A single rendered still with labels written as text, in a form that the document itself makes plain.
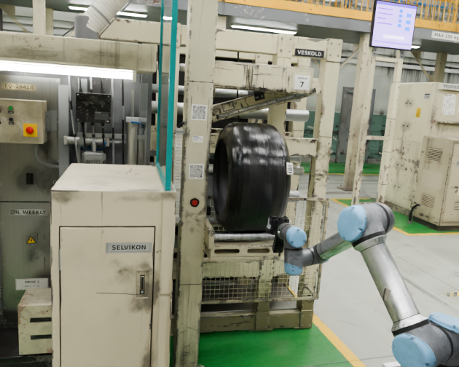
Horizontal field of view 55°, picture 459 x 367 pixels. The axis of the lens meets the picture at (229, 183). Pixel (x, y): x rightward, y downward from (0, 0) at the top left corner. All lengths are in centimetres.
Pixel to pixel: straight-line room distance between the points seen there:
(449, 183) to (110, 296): 551
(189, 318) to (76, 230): 112
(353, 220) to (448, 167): 504
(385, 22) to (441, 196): 238
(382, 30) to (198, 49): 413
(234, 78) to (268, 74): 19
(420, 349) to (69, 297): 110
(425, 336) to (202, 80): 143
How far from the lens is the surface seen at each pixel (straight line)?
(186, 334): 251
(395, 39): 618
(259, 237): 228
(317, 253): 186
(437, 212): 663
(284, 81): 256
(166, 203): 150
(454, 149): 651
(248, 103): 264
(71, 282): 159
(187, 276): 236
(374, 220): 152
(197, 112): 217
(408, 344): 147
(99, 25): 247
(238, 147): 210
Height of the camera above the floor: 159
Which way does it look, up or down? 11 degrees down
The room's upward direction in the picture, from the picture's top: 4 degrees clockwise
